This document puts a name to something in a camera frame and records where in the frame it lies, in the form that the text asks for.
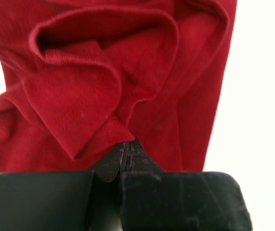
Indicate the red t shirt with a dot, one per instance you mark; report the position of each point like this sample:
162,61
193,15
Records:
83,75

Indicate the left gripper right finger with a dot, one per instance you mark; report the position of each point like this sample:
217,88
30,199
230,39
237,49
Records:
156,200

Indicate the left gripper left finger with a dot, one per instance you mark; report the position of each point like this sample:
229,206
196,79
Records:
85,200

